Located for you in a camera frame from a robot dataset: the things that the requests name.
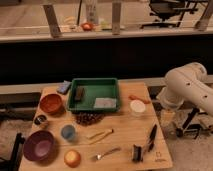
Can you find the orange fruit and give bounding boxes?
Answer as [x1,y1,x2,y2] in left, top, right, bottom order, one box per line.
[64,150,81,168]

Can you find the dark block in tray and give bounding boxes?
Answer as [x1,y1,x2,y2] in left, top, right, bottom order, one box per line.
[74,86,84,101]

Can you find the black binder clip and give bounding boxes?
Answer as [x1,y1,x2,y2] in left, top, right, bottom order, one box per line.
[132,145,142,162]

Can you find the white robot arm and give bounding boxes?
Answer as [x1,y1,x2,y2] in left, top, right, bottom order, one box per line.
[157,62,213,116]

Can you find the orange carrot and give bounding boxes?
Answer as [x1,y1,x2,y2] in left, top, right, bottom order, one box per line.
[128,95,151,104]

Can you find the metal spoon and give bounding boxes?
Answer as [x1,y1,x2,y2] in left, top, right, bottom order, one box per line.
[91,147,121,161]

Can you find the red bowl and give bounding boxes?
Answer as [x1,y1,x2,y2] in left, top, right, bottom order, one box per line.
[39,94,63,114]

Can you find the yellow banana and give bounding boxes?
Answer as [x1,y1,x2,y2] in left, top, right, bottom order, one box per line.
[87,129,114,144]

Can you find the red apple in background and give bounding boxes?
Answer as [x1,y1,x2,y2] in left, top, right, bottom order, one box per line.
[81,22,94,31]

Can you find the blue sponge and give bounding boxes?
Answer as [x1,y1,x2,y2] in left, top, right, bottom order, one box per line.
[57,81,71,95]

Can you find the green plastic tray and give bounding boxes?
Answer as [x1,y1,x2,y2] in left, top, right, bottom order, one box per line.
[67,78,121,114]

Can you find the wooden table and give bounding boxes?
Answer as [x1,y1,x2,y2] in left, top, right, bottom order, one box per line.
[19,82,173,171]

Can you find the purple bowl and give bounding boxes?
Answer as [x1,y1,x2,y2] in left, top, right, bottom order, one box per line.
[23,130,55,161]

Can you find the blue cup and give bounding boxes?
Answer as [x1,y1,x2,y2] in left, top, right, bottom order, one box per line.
[61,125,76,141]

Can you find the black office chair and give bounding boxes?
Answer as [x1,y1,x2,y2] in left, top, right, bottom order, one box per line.
[141,0,209,29]

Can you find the bunch of dark grapes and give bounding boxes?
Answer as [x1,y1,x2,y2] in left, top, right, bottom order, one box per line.
[75,113,104,126]

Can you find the small dark can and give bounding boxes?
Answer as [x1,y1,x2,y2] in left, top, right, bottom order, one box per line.
[34,115,48,129]

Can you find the white lidded cup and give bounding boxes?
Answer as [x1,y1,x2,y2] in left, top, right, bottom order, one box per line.
[130,100,146,116]

